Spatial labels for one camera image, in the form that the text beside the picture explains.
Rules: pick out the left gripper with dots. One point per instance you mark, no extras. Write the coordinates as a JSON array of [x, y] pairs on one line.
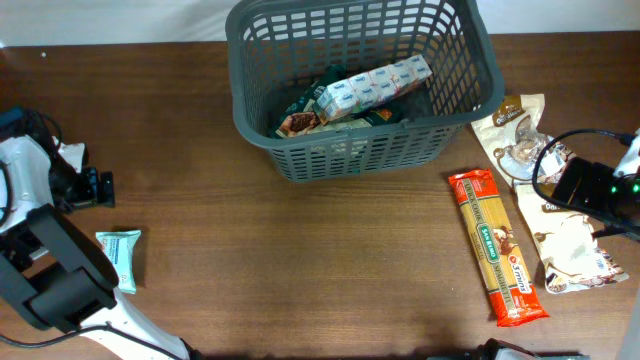
[[93, 185]]

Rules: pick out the teal wet wipes pack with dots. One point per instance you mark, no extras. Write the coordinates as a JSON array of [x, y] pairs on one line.
[[119, 249]]

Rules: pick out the green snack bag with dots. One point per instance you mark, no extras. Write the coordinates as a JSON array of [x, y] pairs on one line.
[[300, 119]]

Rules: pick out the white tissue pack row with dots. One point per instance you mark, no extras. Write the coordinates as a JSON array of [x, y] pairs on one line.
[[370, 89]]

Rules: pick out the beige nut bag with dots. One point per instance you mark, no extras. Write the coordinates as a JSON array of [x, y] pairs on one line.
[[511, 140]]

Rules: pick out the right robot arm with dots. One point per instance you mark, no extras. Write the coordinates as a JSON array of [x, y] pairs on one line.
[[607, 194]]

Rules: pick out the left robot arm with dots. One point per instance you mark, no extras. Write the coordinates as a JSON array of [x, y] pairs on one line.
[[52, 274]]

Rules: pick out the grey plastic basket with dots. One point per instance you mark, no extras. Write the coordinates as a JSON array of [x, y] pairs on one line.
[[278, 48]]

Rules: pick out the orange spaghetti packet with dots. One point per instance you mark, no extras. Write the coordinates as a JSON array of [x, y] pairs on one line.
[[507, 280]]

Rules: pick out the beige flour bag lower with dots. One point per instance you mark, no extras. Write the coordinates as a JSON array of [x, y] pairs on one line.
[[571, 256]]

